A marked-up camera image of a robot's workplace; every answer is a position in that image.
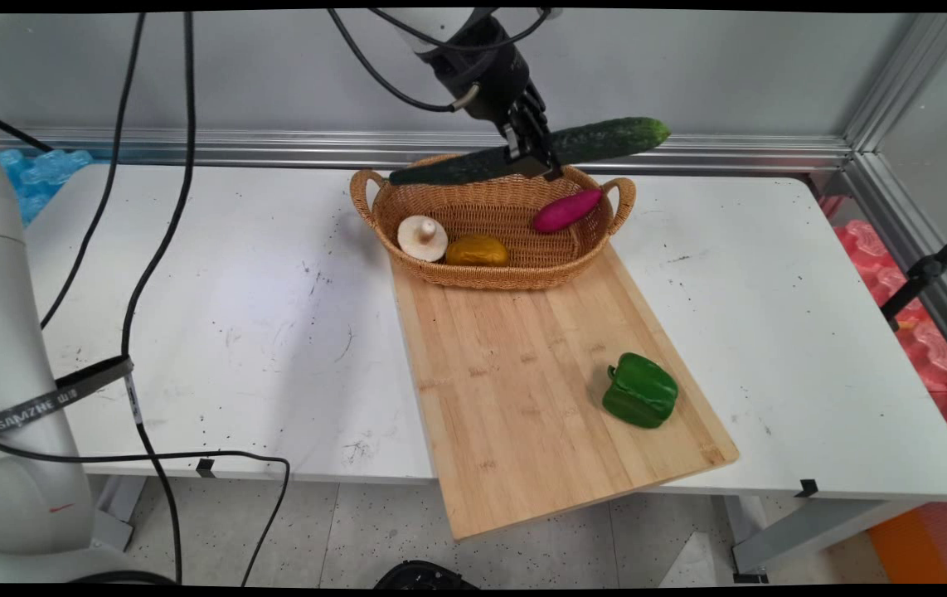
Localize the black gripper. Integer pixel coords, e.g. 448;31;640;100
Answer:
430;17;564;182

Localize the green cucumber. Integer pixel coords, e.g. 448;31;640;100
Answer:
388;117;672;187

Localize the purple sweet potato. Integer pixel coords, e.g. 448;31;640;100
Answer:
532;188;605;234

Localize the yellow-brown potato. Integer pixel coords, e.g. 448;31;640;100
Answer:
445;233;512;268

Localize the woven wicker basket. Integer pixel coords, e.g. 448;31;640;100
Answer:
349;153;637;291

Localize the white mushroom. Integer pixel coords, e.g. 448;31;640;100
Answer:
397;215;449;263

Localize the bamboo cutting board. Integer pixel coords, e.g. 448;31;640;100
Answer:
389;240;741;541

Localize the green bell pepper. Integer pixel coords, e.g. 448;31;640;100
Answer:
602;352;680;430

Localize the black tripod stand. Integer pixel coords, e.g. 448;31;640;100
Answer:
880;214;947;330

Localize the round black floor object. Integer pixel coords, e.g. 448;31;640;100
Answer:
374;561;478;590

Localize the red bubble mat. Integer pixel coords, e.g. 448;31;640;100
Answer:
820;195;947;469

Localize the grey table leg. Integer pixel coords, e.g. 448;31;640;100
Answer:
88;473;144;553
722;495;930;584

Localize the blue bubble mat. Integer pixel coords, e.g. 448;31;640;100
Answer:
0;148;95;228

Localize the orange floor panel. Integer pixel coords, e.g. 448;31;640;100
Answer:
866;504;947;585

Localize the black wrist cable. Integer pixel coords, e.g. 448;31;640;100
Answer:
367;8;556;54

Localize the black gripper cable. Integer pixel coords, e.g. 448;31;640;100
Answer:
326;9;481;114

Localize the horizontal aluminium frame rail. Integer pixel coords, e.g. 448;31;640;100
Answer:
0;126;856;173

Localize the thick black cable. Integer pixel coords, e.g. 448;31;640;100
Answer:
119;12;196;584

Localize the slanted aluminium frame rail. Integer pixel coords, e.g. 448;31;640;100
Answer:
843;12;947;384

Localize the thin black hanging cable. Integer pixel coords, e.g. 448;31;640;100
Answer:
40;12;148;331

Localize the black cable by wall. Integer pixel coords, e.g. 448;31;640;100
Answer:
0;103;54;153

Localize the black velcro strap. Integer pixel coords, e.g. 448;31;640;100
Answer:
0;355;135;442

